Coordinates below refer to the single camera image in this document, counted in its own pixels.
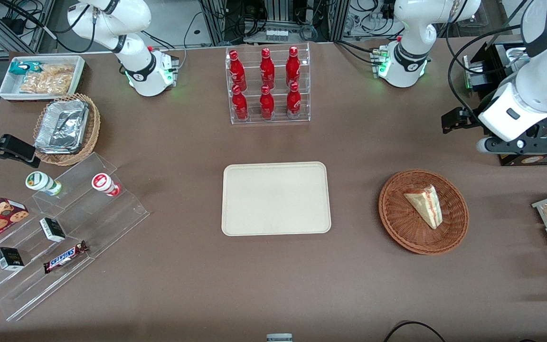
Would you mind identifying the light tan wicker basket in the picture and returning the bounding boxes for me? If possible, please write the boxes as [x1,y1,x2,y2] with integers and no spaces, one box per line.
[32,93,101,167]

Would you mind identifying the stack of aluminium foil trays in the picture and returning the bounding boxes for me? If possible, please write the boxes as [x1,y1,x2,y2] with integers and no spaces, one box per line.
[34,98,90,154]

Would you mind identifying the red lid yogurt cup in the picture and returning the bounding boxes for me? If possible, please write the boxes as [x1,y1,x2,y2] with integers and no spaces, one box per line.
[91,172,123,198]

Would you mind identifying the clear bag of crackers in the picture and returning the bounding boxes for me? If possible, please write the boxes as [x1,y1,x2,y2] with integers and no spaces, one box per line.
[19,64,75,95]

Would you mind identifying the clear acrylic tiered shelf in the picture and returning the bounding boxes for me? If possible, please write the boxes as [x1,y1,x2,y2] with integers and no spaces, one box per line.
[0,152,151,323]

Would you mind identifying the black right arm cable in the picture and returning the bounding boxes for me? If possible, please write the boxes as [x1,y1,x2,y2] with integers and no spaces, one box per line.
[0,0,113,54]

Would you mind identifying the beige plastic tray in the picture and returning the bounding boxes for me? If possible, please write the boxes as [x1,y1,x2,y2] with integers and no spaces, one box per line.
[221,161,332,237]

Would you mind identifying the brown wicker basket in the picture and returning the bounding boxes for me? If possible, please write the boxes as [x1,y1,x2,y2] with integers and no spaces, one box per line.
[378,169,470,256]

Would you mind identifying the clear acrylic bottle rack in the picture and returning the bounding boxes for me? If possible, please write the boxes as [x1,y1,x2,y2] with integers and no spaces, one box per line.
[225,42,311,125]

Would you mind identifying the black cable loop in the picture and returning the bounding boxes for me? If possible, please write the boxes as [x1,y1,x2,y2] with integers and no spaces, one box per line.
[382,321,446,342]

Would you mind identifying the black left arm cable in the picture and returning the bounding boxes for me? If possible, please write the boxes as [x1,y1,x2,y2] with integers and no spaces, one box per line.
[446,23,536,113]

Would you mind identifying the triangle sandwich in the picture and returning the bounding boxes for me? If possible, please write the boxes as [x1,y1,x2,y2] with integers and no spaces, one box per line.
[403,184,443,230]

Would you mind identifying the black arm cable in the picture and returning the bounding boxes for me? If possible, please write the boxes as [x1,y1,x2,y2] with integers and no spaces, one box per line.
[446,23,536,113]
[0,0,113,54]

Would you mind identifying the teal snack packet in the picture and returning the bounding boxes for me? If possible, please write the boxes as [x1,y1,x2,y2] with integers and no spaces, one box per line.
[9,60,42,76]

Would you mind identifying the small black box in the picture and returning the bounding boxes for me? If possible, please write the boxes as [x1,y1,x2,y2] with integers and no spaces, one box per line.
[0,247,25,272]
[39,217,66,243]

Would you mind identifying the white rectangular snack bin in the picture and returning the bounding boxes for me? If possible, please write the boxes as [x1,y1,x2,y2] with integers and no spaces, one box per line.
[0,55,86,102]

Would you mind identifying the green lid yogurt cup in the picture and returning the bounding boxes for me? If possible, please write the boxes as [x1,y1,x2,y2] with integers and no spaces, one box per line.
[25,171,63,197]

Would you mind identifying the Snickers chocolate bar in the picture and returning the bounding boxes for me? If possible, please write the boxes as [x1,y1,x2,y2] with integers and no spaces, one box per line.
[43,240,89,275]

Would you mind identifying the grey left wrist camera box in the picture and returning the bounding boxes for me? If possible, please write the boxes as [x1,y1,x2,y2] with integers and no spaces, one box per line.
[475,136,547,155]

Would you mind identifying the aluminium frame rack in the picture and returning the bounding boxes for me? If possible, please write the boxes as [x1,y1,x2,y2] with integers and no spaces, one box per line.
[198,0,352,47]

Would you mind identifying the red aluminium soda bottle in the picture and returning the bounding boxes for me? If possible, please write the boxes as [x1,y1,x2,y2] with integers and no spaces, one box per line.
[285,46,302,87]
[259,47,276,90]
[286,81,302,119]
[259,84,275,120]
[231,84,249,121]
[229,49,248,92]

